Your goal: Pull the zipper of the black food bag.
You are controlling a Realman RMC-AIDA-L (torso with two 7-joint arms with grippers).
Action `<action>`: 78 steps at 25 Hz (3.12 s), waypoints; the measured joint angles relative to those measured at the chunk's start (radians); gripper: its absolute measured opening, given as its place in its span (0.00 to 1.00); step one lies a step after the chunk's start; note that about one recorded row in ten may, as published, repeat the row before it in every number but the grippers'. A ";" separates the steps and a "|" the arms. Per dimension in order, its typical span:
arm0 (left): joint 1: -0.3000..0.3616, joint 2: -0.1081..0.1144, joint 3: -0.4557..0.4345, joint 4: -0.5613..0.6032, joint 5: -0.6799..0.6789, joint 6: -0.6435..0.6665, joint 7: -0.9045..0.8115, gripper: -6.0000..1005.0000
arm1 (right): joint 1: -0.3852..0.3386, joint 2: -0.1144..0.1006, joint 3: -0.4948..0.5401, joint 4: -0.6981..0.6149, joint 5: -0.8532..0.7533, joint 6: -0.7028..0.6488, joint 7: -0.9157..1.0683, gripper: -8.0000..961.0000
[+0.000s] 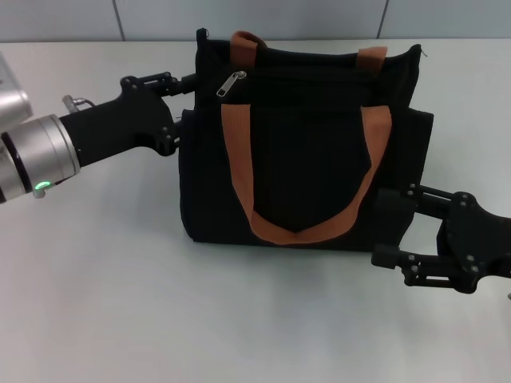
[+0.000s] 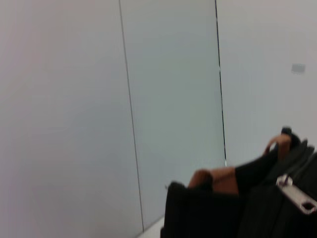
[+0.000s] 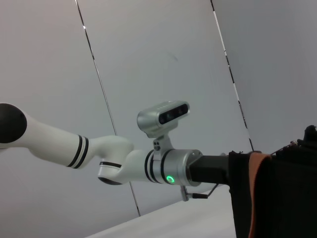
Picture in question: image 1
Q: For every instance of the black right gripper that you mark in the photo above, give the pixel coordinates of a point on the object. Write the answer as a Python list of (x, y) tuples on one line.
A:
[(475, 243)]

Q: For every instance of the silver metal zipper pull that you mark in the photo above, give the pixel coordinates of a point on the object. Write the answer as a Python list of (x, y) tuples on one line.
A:
[(229, 84)]

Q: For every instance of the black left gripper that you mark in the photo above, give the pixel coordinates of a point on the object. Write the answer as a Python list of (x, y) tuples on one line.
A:
[(120, 123)]

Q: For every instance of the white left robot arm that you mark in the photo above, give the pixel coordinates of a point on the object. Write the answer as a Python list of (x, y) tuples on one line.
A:
[(40, 155)]

